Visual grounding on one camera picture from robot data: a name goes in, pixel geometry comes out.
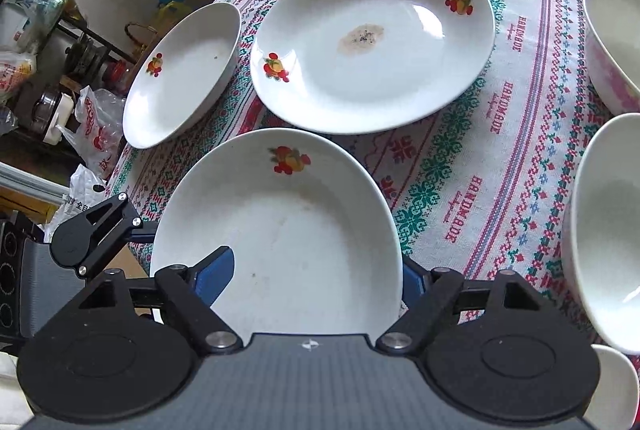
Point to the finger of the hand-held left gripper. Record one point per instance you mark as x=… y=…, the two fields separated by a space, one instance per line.
x=125 y=215

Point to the white bowl pink flowers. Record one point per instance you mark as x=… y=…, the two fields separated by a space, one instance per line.
x=620 y=40

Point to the steel pot with lid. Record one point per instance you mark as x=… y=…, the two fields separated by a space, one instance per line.
x=47 y=107

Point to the patterned red green tablecloth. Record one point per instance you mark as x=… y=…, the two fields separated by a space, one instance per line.
x=500 y=160

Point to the yellow plastic object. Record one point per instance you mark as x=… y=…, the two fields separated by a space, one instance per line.
x=167 y=17

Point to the orange printed plastic bag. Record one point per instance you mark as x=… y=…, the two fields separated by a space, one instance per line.
x=15 y=75

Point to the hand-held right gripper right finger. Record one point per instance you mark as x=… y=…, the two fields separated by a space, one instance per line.
x=412 y=285

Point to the brown cardboard piece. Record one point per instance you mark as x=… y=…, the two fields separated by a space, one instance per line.
x=127 y=262

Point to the large white plate fruit print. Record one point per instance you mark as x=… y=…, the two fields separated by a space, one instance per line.
x=375 y=75

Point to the clear plastic bag blue print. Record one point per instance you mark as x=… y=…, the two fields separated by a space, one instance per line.
x=40 y=5

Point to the black metal rack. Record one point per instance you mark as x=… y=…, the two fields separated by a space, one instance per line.
x=92 y=37

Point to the white ceramic bowl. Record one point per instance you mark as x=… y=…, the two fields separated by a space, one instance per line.
x=610 y=235
x=612 y=385

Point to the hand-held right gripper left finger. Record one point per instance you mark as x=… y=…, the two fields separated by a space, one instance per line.
x=217 y=277

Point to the white plastic bag black print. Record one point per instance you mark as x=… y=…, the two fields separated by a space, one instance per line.
x=77 y=202

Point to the white plastic bag red print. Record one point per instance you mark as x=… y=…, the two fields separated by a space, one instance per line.
x=95 y=125

